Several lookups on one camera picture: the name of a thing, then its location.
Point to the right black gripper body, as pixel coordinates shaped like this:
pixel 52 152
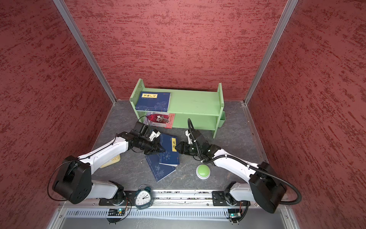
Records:
pixel 190 149

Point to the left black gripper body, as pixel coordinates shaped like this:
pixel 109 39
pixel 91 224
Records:
pixel 147 145

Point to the blue book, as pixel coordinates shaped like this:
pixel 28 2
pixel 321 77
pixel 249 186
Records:
pixel 153 101
pixel 170 157
pixel 158 170

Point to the pink illustrated book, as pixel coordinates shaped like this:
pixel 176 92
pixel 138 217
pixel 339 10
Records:
pixel 155 119

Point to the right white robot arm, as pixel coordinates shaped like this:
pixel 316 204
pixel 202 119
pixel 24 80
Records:
pixel 263 189

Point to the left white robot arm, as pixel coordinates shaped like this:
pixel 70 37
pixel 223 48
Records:
pixel 73 178

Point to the green push button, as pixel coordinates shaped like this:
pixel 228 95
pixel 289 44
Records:
pixel 203 172

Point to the cream calculator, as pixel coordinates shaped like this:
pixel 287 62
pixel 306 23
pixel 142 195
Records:
pixel 112 161

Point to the green wooden shelf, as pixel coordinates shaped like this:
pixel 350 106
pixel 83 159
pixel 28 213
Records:
pixel 204 108

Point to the teal alarm clock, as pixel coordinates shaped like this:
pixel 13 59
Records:
pixel 143 198

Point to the right circuit board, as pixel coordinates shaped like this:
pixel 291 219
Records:
pixel 234 215

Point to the circuit board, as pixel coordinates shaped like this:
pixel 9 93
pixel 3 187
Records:
pixel 234 215
pixel 115 215

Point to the left circuit board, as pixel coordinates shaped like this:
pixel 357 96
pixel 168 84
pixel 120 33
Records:
pixel 115 215

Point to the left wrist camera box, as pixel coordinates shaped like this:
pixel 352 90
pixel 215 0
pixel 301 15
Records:
pixel 144 131

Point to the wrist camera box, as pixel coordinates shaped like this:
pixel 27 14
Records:
pixel 144 131
pixel 195 136

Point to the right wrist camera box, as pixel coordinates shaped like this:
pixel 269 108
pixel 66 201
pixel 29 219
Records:
pixel 195 136

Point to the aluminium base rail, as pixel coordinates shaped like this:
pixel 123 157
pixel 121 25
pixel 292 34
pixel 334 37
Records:
pixel 172 209

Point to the left aluminium corner post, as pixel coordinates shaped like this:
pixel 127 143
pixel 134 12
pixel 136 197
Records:
pixel 67 17

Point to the aluminium corner post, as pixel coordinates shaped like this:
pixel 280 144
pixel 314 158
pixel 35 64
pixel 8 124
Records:
pixel 67 17
pixel 282 23

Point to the right aluminium corner post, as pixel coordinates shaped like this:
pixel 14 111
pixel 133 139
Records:
pixel 282 23

